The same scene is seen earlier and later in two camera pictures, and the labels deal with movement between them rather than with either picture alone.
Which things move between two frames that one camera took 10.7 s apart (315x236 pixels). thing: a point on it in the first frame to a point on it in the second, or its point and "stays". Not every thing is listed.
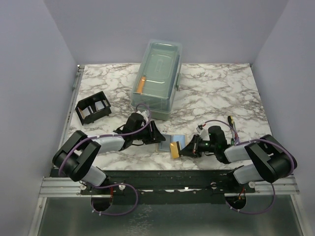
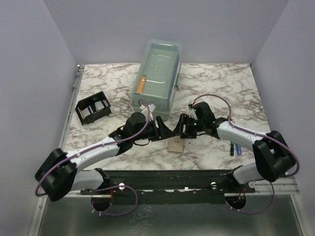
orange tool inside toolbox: x=141 y=85 stays
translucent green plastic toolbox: x=158 y=78 stays
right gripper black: x=192 y=149 to x=184 y=119
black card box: x=93 y=107 stays
